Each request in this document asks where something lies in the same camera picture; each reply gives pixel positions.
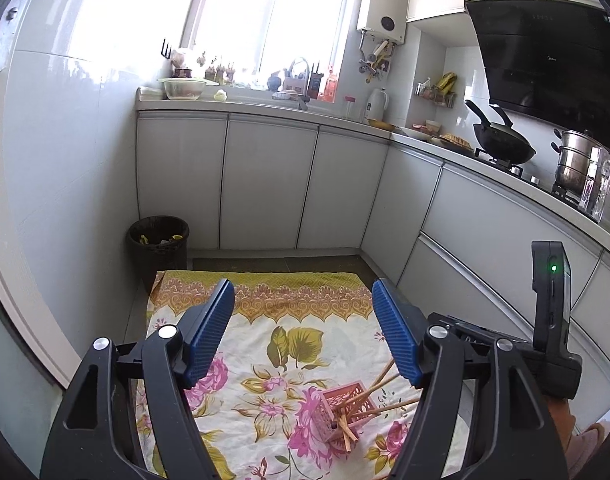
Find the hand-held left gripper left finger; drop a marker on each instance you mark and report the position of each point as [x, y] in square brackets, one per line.
[210, 335]

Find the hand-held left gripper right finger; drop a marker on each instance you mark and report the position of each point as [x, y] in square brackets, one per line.
[395, 330]

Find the bunch of wooden chopsticks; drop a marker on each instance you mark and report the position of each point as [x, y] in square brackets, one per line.
[385, 375]

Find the pink chopstick holder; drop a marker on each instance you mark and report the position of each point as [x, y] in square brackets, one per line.
[345, 400]

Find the person's right forearm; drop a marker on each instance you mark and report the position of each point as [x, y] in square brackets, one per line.
[562, 420]

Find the floral blanket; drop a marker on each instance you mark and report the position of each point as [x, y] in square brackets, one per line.
[285, 310]

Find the black trash basket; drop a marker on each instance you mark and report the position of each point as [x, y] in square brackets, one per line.
[157, 265]

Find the clear glass pitcher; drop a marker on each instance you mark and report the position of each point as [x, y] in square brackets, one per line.
[597, 190]

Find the steel steamer pot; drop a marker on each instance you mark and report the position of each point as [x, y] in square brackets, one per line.
[570, 170]

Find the gas stove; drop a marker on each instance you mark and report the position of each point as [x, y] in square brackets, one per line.
[515, 169]

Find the white kitchen cabinets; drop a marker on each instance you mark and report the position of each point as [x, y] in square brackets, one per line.
[270, 180]

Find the black wok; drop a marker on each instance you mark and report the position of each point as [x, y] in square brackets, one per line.
[505, 145]

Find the plate of food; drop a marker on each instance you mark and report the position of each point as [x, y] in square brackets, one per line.
[455, 142]

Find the white jug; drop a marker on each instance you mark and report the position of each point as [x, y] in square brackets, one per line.
[376, 107]

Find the small red-lidded jar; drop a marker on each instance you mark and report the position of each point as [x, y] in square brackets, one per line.
[349, 109]

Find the steel faucet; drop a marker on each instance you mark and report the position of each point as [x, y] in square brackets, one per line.
[305, 102]

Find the pale green bowl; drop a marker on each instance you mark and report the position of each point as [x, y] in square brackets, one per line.
[184, 90]

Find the black range hood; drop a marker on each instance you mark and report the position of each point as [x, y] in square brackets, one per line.
[550, 60]

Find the yellow gloves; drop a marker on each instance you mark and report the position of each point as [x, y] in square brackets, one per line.
[445, 82]

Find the red bottle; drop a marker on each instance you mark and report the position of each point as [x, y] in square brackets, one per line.
[331, 85]

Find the dark knife block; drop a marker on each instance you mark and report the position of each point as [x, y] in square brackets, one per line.
[316, 85]

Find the white water heater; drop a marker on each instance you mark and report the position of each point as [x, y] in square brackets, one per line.
[380, 5]

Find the window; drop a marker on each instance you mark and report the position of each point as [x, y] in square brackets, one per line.
[295, 10]

